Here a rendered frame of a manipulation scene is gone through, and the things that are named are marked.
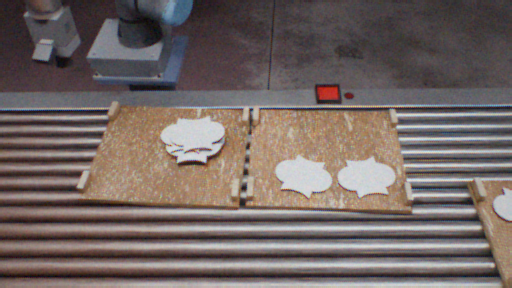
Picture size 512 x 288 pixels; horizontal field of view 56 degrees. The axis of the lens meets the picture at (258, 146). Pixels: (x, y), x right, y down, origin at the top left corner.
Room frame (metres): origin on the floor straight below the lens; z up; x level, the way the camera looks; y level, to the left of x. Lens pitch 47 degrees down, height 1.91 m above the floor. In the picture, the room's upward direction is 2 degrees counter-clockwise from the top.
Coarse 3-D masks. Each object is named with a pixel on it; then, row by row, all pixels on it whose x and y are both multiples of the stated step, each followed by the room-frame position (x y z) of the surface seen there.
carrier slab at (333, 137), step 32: (256, 128) 0.97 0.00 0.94; (288, 128) 0.97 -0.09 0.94; (320, 128) 0.97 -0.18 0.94; (352, 128) 0.96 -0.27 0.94; (384, 128) 0.96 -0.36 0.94; (256, 160) 0.85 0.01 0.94; (320, 160) 0.85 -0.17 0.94; (352, 160) 0.84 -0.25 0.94; (384, 160) 0.84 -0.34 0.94; (256, 192) 0.74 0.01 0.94; (288, 192) 0.74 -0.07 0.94; (352, 192) 0.74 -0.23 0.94
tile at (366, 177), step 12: (348, 168) 0.81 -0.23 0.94; (360, 168) 0.81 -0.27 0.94; (372, 168) 0.81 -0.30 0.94; (384, 168) 0.80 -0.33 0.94; (348, 180) 0.77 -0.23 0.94; (360, 180) 0.77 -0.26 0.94; (372, 180) 0.77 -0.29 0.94; (384, 180) 0.77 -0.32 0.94; (360, 192) 0.73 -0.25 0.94; (372, 192) 0.73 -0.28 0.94; (384, 192) 0.73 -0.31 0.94
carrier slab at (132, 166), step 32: (128, 128) 0.99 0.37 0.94; (160, 128) 0.98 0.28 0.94; (224, 128) 0.98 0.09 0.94; (96, 160) 0.87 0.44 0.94; (128, 160) 0.86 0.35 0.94; (160, 160) 0.86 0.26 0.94; (224, 160) 0.86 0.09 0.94; (96, 192) 0.76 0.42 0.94; (128, 192) 0.76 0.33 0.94; (160, 192) 0.75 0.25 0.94; (192, 192) 0.75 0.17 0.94; (224, 192) 0.75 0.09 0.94
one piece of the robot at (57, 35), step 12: (60, 12) 0.99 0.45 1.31; (36, 24) 0.98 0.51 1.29; (48, 24) 0.97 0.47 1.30; (60, 24) 0.97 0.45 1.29; (72, 24) 1.02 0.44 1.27; (36, 36) 0.98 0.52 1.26; (48, 36) 0.97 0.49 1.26; (60, 36) 0.97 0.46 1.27; (72, 36) 1.00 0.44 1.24; (36, 48) 0.95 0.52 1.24; (48, 48) 0.95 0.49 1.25; (60, 48) 0.97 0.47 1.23; (72, 48) 0.99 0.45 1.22; (36, 60) 0.93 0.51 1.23; (48, 60) 0.92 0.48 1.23
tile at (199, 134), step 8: (184, 120) 0.97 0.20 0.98; (192, 120) 0.97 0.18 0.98; (200, 120) 0.97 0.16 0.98; (208, 120) 0.97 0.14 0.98; (176, 128) 0.94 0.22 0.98; (184, 128) 0.94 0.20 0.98; (192, 128) 0.94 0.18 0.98; (200, 128) 0.94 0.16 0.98; (208, 128) 0.94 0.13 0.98; (216, 128) 0.94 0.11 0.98; (176, 136) 0.91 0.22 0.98; (184, 136) 0.91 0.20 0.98; (192, 136) 0.91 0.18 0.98; (200, 136) 0.91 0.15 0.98; (208, 136) 0.91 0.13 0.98; (216, 136) 0.91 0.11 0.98; (176, 144) 0.88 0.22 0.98; (184, 144) 0.88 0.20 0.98; (192, 144) 0.88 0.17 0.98; (200, 144) 0.88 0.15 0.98; (208, 144) 0.88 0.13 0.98; (184, 152) 0.85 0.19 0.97
